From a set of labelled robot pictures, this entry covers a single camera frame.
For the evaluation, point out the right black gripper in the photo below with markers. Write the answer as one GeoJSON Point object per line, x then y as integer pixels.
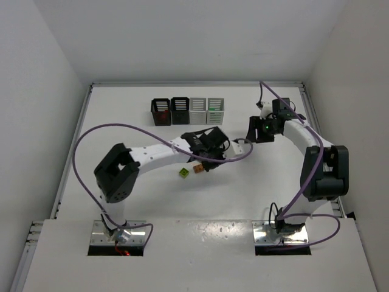
{"type": "Point", "coordinates": [253, 131]}

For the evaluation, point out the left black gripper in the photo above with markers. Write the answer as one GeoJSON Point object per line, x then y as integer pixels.
{"type": "Point", "coordinates": [208, 159]}

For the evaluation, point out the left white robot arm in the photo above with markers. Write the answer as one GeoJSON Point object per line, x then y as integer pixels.
{"type": "Point", "coordinates": [117, 172]}

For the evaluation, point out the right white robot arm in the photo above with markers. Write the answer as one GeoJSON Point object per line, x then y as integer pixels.
{"type": "Point", "coordinates": [325, 171]}

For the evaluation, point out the white slotted container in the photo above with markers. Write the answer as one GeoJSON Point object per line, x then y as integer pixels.
{"type": "Point", "coordinates": [198, 110]}
{"type": "Point", "coordinates": [215, 110]}

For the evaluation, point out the brown lego brick lower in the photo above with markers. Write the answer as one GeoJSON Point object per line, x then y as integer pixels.
{"type": "Point", "coordinates": [198, 168]}

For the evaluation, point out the lime lego brick bottom left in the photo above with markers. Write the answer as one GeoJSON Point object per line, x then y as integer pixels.
{"type": "Point", "coordinates": [184, 173]}

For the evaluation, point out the black slotted container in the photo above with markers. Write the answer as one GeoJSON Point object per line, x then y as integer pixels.
{"type": "Point", "coordinates": [180, 111]}
{"type": "Point", "coordinates": [161, 112]}

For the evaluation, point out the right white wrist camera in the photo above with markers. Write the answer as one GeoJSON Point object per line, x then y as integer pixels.
{"type": "Point", "coordinates": [265, 108]}

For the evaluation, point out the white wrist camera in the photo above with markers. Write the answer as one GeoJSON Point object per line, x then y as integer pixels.
{"type": "Point", "coordinates": [265, 108]}
{"type": "Point", "coordinates": [236, 149]}

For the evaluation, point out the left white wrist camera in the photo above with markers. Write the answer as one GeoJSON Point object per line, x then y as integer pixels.
{"type": "Point", "coordinates": [236, 149]}

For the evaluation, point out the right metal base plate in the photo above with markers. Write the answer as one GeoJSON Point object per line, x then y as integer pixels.
{"type": "Point", "coordinates": [264, 235]}

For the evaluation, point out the metal base plate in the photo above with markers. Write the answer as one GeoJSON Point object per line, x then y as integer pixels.
{"type": "Point", "coordinates": [129, 237]}
{"type": "Point", "coordinates": [264, 235]}

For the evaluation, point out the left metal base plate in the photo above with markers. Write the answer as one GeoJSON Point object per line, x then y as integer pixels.
{"type": "Point", "coordinates": [129, 237]}

